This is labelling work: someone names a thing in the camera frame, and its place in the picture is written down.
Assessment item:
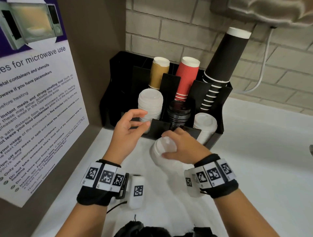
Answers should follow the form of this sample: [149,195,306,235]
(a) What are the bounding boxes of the person's left hand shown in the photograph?
[102,109,151,165]

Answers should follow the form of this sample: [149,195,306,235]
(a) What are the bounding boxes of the person's right hand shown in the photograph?
[161,128,213,165]

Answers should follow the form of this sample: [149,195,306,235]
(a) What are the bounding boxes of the black lids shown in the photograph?
[167,100,192,131]

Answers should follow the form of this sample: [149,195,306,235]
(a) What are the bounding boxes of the black cup holder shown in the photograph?
[99,50,233,150]

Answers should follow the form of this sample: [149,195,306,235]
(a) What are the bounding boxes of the person's right forearm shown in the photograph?
[213,188,280,237]

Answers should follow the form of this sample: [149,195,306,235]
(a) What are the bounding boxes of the person's left forearm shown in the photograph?
[56,202,111,237]

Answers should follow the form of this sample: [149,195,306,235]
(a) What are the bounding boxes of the black right wrist marker band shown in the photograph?
[193,153,239,199]

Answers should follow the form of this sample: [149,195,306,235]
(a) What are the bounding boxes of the black wrist marker band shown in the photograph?
[193,153,239,199]
[76,159,129,207]

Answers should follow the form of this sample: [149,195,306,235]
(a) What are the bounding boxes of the black left wrist marker band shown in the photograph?
[76,159,129,207]

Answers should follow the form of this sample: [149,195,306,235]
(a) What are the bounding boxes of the stack of red paper cups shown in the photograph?
[175,56,201,103]

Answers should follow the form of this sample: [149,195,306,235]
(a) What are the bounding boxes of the stack of gold paper cups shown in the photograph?
[148,57,171,90]

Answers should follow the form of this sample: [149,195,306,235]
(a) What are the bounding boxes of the microwave safety poster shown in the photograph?
[0,0,90,208]

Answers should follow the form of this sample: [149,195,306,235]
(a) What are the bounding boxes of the black chest harness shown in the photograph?
[113,221,218,237]

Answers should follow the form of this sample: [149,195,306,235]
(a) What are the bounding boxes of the stack of black paper cups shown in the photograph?
[200,27,252,112]

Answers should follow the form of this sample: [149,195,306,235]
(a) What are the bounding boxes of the black camera cable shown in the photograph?
[107,201,127,214]

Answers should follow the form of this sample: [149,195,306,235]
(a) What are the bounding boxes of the white wall cable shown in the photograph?
[234,27,273,93]

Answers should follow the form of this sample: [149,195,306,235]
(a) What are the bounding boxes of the grey wall-mounted appliance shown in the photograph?
[210,0,313,29]

